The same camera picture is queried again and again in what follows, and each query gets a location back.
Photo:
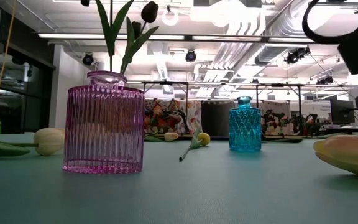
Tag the peach artificial tulip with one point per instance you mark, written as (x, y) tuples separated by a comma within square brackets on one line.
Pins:
[(171, 136), (343, 154), (48, 141)]

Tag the black artificial tulip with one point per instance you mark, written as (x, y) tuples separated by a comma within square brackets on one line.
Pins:
[(149, 12), (137, 28), (112, 37)]

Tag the blue glass vase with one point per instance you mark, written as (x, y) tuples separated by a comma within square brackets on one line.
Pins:
[(245, 127)]

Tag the pink ribbed glass vase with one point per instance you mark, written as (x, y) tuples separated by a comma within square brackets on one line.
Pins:
[(104, 130)]

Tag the floral patterned cloth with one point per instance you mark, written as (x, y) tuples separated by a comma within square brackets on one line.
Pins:
[(166, 116)]

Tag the black partition panel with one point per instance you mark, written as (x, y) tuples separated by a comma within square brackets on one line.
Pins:
[(216, 118)]

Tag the black ceiling spotlight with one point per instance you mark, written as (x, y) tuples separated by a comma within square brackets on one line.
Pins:
[(88, 59), (297, 55), (190, 56)]

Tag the teal table mat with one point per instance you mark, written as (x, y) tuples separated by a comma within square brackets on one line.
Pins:
[(179, 193)]

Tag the fluorescent ceiling light strip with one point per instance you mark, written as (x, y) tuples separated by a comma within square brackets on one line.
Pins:
[(73, 36)]

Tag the dark desk monitor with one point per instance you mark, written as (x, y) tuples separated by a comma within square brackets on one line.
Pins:
[(342, 112)]

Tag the silver ventilation duct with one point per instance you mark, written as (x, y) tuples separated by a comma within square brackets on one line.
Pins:
[(278, 28)]

